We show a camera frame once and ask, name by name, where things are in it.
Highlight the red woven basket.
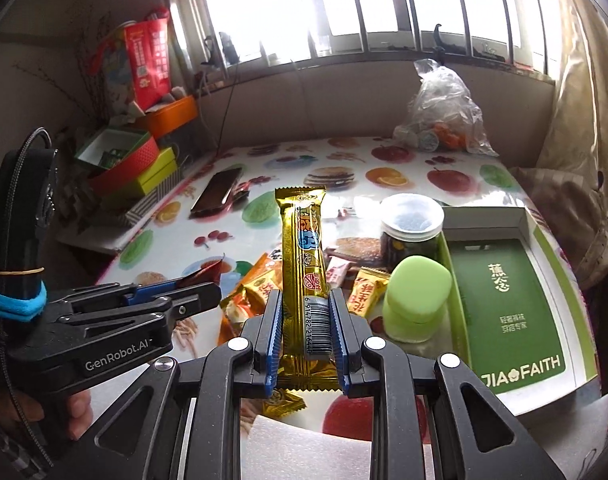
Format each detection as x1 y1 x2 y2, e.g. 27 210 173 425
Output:
89 133 159 196

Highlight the black white striped box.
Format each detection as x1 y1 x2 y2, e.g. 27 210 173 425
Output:
120 170 182 226

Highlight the black smartphone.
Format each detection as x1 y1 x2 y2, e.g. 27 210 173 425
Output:
190 168 243 218

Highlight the orange box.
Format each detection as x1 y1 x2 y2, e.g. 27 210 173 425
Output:
133 96 199 140

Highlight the beige curtain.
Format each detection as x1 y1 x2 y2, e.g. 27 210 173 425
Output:
513 0 608 289

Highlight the green and white cardboard box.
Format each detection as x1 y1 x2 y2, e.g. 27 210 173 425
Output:
443 207 598 415

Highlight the glass jar white lid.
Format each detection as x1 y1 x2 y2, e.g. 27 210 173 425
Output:
379 193 445 271

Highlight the green plastic container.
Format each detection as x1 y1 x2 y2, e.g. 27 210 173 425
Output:
382 256 453 344

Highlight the red gift bag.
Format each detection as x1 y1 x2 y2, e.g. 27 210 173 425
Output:
96 15 173 113

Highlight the orange white snack packet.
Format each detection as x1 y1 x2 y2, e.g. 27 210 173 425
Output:
218 254 283 344

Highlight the long gold snack bar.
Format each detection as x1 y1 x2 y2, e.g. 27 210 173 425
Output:
275 186 339 391

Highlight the black cable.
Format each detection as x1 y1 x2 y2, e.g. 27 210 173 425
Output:
0 127 55 468

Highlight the yellow peanut candy packet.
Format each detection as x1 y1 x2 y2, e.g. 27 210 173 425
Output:
346 268 389 318

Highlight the person's left hand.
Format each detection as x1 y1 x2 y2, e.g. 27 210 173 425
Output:
0 390 93 441

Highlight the gold wrapped candy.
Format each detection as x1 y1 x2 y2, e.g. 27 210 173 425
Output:
261 389 306 419

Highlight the pink white snack packet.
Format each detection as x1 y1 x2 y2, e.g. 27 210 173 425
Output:
325 256 353 288

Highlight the clear plastic bag of items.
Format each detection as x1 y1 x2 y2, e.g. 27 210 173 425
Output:
393 58 498 157

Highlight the blue wrist band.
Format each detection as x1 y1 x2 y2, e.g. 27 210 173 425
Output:
0 282 46 323

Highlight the yellow-green box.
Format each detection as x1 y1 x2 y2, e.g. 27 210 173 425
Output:
122 148 178 198

